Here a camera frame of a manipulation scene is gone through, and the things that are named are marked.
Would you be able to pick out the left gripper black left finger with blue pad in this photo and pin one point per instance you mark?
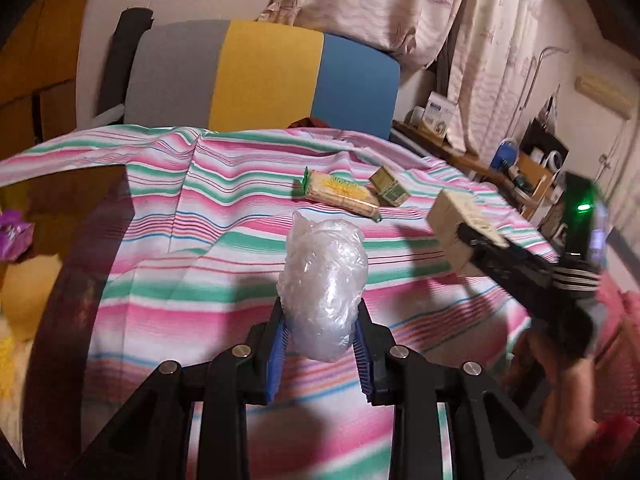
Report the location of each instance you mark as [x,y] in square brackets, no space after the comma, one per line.
[148,438]

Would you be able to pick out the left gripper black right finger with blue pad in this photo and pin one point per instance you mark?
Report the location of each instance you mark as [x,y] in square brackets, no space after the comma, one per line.
[447,420]

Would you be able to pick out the white plastic bag ball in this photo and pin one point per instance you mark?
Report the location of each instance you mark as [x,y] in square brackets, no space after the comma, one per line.
[325,272]

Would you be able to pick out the gold storage bin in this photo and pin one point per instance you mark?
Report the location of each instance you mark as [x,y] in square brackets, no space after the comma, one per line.
[52,293]

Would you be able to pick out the purple snack packet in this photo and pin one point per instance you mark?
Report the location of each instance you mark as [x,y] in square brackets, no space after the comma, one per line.
[15,235]

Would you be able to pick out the person's right hand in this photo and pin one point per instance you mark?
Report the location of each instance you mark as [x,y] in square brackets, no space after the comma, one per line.
[566,421]

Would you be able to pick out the blue round container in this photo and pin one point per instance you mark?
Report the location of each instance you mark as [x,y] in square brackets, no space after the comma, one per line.
[506,156]

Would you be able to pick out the black desk organizer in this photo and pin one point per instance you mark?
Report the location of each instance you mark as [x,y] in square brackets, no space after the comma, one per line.
[543,147]

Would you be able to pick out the striped pink green bedsheet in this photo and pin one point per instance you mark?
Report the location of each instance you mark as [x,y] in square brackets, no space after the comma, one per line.
[200,259]

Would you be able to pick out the small green tea box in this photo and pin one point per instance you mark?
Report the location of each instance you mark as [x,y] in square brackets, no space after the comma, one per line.
[388,187]

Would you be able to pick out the white blue box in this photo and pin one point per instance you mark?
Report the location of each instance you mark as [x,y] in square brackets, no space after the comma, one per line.
[438,115]

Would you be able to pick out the wooden desk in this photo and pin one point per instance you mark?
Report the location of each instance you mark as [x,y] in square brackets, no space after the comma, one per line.
[469,164]

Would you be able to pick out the small rice cracker pack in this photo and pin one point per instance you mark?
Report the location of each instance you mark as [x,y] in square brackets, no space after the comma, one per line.
[340,193]

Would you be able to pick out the pink patterned curtain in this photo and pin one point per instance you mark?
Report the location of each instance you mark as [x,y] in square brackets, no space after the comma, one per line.
[493,42]

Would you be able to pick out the dark red cloth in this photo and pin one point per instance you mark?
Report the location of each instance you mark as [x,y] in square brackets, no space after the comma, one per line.
[309,122]

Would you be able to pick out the grey yellow blue chair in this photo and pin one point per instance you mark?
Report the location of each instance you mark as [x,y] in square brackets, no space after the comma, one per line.
[231,75]

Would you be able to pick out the wooden wardrobe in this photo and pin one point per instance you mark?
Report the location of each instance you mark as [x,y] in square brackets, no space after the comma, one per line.
[38,75]

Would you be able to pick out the black camera with screen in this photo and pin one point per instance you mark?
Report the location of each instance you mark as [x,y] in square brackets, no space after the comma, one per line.
[585,218]

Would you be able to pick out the wall air conditioner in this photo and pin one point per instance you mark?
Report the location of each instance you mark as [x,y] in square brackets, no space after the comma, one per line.
[619,100]

